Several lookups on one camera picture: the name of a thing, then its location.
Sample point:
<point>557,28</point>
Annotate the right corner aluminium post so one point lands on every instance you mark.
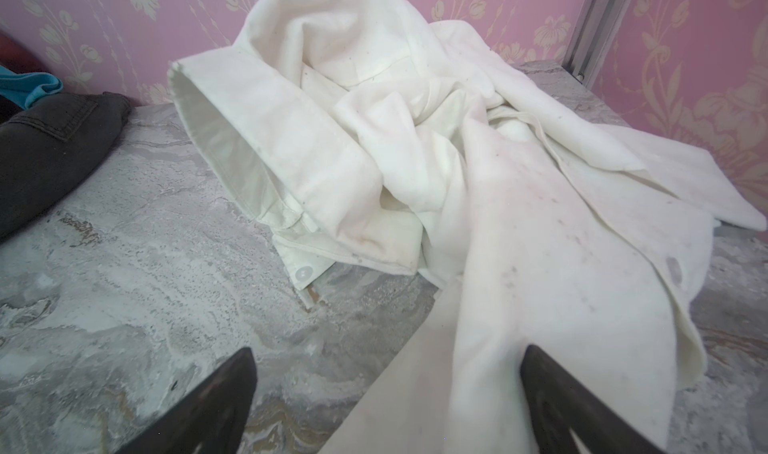
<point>594,32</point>

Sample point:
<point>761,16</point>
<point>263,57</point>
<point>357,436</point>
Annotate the teal blue shirt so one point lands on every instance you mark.
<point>24,90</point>

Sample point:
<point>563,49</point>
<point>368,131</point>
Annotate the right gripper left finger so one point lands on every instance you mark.
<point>209,419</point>

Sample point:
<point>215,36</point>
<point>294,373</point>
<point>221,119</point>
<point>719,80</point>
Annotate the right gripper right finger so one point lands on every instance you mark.
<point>564,412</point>

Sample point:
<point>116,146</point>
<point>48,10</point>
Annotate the maroon shirt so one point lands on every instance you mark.
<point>20,60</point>

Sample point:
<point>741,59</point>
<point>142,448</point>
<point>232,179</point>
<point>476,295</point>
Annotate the dark grey jeans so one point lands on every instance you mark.
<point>50,149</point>

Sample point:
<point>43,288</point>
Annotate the white cloth garment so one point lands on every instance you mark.
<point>360,133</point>

